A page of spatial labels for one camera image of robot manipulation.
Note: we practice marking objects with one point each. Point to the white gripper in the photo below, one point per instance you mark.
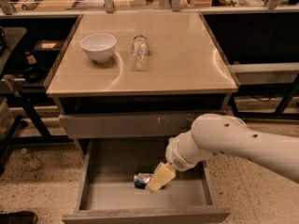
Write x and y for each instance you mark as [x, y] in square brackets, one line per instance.
[173, 157]

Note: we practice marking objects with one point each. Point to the silver blue redbull can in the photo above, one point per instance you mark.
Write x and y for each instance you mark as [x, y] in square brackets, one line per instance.
[142, 179]

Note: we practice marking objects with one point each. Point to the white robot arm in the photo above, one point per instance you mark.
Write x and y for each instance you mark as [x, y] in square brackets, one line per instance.
[213, 134]

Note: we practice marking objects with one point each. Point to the closed grey top drawer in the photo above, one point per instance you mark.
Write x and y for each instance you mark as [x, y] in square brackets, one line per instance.
[132, 124]

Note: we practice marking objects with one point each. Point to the open grey middle drawer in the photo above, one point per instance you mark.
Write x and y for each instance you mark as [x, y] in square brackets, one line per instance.
[107, 194]

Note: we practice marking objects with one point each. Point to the grey drawer cabinet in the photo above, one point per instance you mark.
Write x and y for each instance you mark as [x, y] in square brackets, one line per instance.
[185, 71]

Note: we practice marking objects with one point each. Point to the plastic bottle on floor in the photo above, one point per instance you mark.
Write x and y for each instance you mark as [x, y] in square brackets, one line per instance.
[30, 158]

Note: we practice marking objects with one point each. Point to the white ceramic bowl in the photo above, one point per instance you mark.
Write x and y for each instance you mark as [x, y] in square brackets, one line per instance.
[99, 47]

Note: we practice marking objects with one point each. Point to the black shoe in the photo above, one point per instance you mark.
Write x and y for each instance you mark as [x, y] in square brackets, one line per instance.
[23, 217]

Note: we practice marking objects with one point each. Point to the black side table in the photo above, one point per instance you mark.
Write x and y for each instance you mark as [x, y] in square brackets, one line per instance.
[10, 38]

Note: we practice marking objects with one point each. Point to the black table frame right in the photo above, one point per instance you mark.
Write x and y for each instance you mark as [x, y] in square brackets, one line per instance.
[285, 91]

